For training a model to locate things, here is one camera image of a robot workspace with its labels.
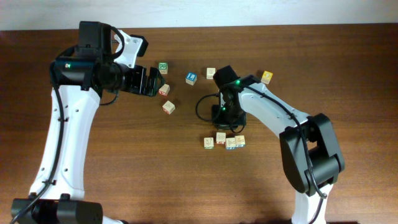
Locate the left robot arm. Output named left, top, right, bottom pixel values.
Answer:
left=11, top=21, right=165, bottom=223

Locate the yellow O wooden block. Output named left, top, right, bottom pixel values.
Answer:
left=261, top=71, right=273, bottom=85

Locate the red letter wooden block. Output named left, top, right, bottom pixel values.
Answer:
left=159, top=84, right=170, bottom=96

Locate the green R wooden block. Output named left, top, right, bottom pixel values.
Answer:
left=158, top=62, right=169, bottom=75

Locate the red edged wooden block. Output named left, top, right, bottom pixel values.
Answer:
left=162, top=101, right=175, bottom=114

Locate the Y letter wooden block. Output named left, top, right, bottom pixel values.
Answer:
left=225, top=138, right=236, bottom=150

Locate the red A number wooden block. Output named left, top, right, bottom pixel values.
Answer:
left=216, top=132, right=226, bottom=144

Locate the blue L wooden block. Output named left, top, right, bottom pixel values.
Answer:
left=185, top=72, right=197, bottom=85

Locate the green edged wooden block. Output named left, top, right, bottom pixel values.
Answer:
left=204, top=138, right=214, bottom=149

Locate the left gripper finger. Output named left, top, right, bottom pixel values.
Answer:
left=147, top=67, right=165, bottom=85
left=144, top=83, right=160, bottom=97

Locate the right black cable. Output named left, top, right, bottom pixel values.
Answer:
left=195, top=83, right=328, bottom=224

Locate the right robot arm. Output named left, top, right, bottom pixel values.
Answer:
left=211, top=66, right=345, bottom=223

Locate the black cable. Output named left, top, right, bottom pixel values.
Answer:
left=195, top=83, right=328, bottom=224
left=9, top=26, right=126, bottom=224

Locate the left black cable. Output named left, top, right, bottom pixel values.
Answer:
left=9, top=26, right=126, bottom=224

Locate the plain number wooden block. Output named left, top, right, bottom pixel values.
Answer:
left=206, top=68, right=216, bottom=79

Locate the blue D wooden block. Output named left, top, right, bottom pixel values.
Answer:
left=235, top=135, right=246, bottom=147

